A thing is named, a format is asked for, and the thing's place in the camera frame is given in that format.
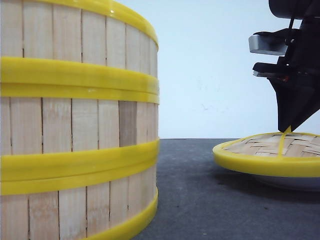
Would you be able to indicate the woven bamboo steamer lid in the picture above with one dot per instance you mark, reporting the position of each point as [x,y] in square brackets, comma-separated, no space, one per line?
[273,154]

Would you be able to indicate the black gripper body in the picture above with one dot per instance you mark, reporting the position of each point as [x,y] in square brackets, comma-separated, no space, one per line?
[302,57]

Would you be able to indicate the white plate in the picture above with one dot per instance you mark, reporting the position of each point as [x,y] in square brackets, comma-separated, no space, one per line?
[305,184]

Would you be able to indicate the bamboo steamer basket yellow rims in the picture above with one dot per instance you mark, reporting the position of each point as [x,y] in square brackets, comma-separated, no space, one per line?
[62,141]
[85,49]

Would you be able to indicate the bamboo steamer basket with buns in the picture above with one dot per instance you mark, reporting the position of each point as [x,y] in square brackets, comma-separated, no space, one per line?
[48,202]

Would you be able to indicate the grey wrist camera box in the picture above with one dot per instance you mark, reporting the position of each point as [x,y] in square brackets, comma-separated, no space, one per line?
[271,43]

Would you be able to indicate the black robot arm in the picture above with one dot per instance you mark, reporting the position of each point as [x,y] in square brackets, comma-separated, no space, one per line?
[295,11]

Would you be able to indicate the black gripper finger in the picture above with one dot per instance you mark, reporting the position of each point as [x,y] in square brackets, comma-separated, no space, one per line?
[297,98]

